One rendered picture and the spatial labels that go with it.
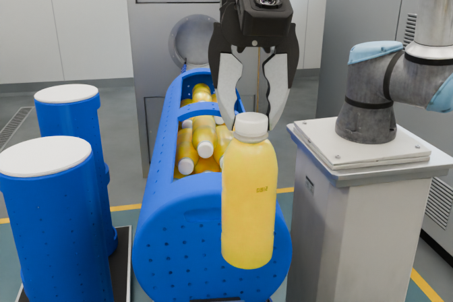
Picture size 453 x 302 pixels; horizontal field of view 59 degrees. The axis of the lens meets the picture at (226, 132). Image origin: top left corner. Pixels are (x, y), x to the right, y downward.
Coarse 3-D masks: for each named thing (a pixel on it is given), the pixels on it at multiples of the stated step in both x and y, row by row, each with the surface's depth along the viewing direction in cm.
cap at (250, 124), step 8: (248, 112) 48; (240, 120) 45; (248, 120) 45; (256, 120) 45; (264, 120) 45; (240, 128) 45; (248, 128) 45; (256, 128) 45; (264, 128) 45; (248, 136) 45; (256, 136) 45
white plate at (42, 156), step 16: (16, 144) 130; (32, 144) 130; (48, 144) 130; (64, 144) 130; (80, 144) 130; (0, 160) 119; (16, 160) 119; (32, 160) 119; (48, 160) 119; (64, 160) 119; (80, 160) 119; (16, 176) 111; (32, 176) 111
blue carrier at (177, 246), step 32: (160, 128) 108; (160, 160) 84; (160, 192) 70; (192, 192) 65; (160, 224) 66; (192, 224) 67; (160, 256) 69; (192, 256) 69; (288, 256) 71; (160, 288) 71; (192, 288) 72; (224, 288) 72; (256, 288) 73
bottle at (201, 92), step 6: (198, 84) 144; (204, 84) 144; (192, 90) 144; (198, 90) 137; (204, 90) 137; (192, 96) 138; (198, 96) 132; (204, 96) 132; (210, 96) 135; (192, 102) 134
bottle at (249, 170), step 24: (240, 144) 46; (264, 144) 46; (240, 168) 45; (264, 168) 45; (240, 192) 46; (264, 192) 46; (240, 216) 47; (264, 216) 48; (240, 240) 48; (264, 240) 49; (240, 264) 50; (264, 264) 50
